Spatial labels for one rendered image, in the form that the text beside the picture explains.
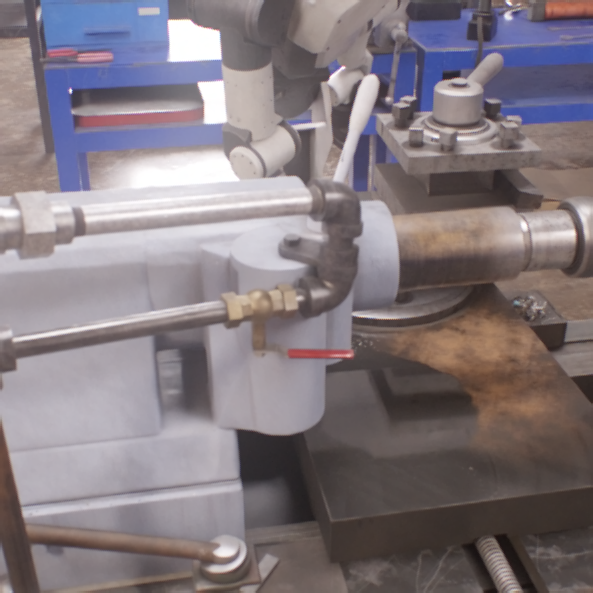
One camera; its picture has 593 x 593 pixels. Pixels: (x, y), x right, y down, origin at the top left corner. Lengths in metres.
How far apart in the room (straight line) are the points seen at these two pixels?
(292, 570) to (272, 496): 0.31
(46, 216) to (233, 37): 1.00
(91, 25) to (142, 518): 2.07
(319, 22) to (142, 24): 1.20
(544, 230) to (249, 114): 0.80
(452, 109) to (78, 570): 0.68
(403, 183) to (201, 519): 0.53
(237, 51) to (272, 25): 0.07
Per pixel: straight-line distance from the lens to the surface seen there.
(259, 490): 1.17
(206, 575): 0.85
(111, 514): 0.86
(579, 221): 0.97
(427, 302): 1.13
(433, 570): 0.88
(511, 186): 1.14
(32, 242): 0.61
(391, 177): 1.20
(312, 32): 1.66
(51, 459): 0.86
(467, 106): 1.13
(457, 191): 1.15
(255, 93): 1.62
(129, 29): 2.76
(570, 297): 3.22
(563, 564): 0.91
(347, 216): 0.72
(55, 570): 0.91
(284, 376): 0.80
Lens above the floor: 1.50
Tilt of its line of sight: 29 degrees down
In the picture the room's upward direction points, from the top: straight up
